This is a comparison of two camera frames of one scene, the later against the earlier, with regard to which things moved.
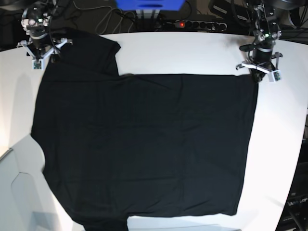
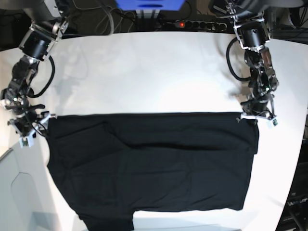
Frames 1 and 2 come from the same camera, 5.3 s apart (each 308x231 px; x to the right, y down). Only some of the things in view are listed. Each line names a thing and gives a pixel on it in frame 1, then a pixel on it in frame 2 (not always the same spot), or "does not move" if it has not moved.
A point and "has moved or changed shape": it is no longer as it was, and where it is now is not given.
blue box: (140, 5) does not move
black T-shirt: (116, 146) has moved or changed shape
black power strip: (198, 25) does not move
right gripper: (40, 43) to (23, 119)
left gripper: (260, 56) to (258, 105)
